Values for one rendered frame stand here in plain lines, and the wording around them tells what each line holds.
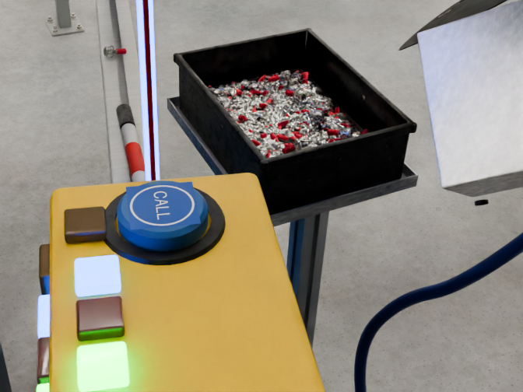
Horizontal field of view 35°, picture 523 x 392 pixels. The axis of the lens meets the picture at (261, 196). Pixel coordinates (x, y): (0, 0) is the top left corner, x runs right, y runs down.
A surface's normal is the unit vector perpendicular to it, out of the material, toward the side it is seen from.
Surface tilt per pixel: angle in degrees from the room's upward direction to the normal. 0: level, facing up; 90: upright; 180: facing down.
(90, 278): 0
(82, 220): 0
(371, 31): 0
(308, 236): 90
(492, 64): 55
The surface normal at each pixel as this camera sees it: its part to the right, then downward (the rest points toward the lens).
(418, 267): 0.04, -0.78
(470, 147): -0.54, -0.10
